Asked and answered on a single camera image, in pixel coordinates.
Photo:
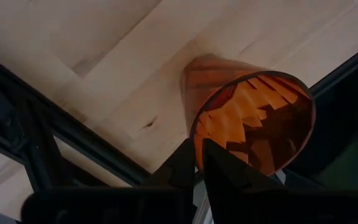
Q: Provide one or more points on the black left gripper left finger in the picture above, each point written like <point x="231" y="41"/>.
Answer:
<point x="179" y="174"/>

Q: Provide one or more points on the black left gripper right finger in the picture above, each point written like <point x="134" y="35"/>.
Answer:
<point x="228" y="186"/>

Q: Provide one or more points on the orange plastic cup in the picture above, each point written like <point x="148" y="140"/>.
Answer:
<point x="259" y="118"/>

